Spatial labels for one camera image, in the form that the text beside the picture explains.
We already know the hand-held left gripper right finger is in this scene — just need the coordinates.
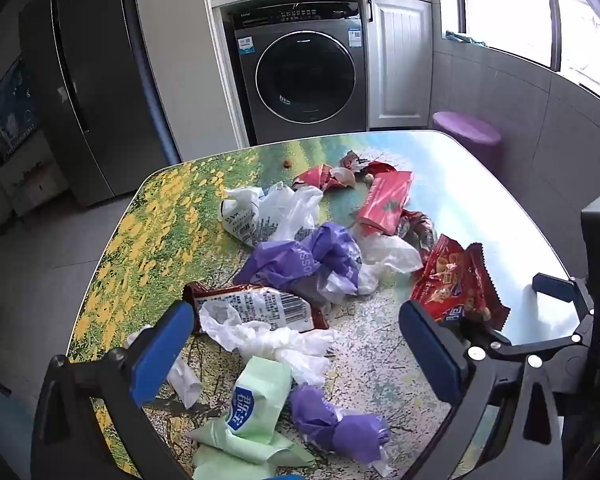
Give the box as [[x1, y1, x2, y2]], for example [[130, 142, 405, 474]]
[[399, 300, 567, 480]]

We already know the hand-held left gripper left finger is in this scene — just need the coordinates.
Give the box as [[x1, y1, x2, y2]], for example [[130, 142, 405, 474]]
[[30, 300, 196, 480]]

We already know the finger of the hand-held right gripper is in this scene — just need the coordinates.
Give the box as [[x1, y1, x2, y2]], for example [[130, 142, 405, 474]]
[[531, 271, 595, 317], [457, 319, 599, 394]]

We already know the white paper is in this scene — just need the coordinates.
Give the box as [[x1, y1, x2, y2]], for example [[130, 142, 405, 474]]
[[125, 325, 204, 409]]

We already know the red snack packet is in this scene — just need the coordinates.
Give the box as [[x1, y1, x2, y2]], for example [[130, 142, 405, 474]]
[[409, 233, 512, 332]]

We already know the clear white plastic bag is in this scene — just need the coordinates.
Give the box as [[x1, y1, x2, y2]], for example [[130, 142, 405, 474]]
[[352, 234, 424, 297]]

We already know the brown packet with white label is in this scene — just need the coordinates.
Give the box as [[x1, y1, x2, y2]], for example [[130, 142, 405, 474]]
[[183, 281, 331, 336]]

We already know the light green packet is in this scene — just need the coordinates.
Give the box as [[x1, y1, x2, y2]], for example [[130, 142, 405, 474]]
[[184, 355, 317, 480]]

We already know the small purple bag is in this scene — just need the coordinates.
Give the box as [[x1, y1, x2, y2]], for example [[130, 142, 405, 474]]
[[286, 383, 393, 477]]

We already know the white tissue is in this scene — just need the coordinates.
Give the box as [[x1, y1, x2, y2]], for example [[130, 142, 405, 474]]
[[199, 301, 339, 387]]

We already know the dark brown wrapper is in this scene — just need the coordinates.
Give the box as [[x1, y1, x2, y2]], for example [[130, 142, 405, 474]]
[[396, 210, 437, 252]]

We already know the long red packet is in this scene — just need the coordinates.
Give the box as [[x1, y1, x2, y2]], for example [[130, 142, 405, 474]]
[[355, 170, 414, 237]]

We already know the large purple plastic bag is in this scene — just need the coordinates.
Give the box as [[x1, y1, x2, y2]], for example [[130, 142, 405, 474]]
[[234, 221, 364, 307]]

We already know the white printed plastic bag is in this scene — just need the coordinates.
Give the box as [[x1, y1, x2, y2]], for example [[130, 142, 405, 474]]
[[221, 181, 324, 249]]

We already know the purple round stool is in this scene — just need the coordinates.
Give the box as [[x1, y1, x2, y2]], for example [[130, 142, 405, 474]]
[[432, 111, 502, 162]]

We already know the shiny red crumpled wrapper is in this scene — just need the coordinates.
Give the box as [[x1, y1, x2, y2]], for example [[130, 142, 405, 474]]
[[362, 160, 397, 177]]

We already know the crumpled red white wrapper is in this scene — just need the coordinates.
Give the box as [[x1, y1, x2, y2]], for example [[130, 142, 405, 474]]
[[292, 163, 357, 192]]

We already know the brown silver torn wrapper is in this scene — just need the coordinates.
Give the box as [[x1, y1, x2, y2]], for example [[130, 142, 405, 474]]
[[340, 150, 370, 174]]

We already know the white drawer cabinet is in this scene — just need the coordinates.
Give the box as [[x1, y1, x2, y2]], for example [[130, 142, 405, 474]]
[[0, 125, 72, 217]]

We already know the blue cloth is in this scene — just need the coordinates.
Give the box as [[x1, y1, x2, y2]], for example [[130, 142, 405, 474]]
[[445, 31, 487, 47]]

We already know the window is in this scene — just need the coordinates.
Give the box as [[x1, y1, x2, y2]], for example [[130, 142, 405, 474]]
[[437, 0, 600, 111]]

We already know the white cabinet door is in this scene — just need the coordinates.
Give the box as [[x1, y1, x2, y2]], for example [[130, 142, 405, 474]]
[[362, 0, 433, 129]]

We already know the dark grey refrigerator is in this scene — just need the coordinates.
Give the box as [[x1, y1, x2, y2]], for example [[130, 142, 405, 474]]
[[19, 0, 181, 208]]

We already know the grey front-load washing machine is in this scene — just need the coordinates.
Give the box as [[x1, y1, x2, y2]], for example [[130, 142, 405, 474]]
[[231, 1, 369, 144]]

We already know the blue wall poster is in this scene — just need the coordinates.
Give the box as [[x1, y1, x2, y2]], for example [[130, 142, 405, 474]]
[[0, 55, 44, 166]]

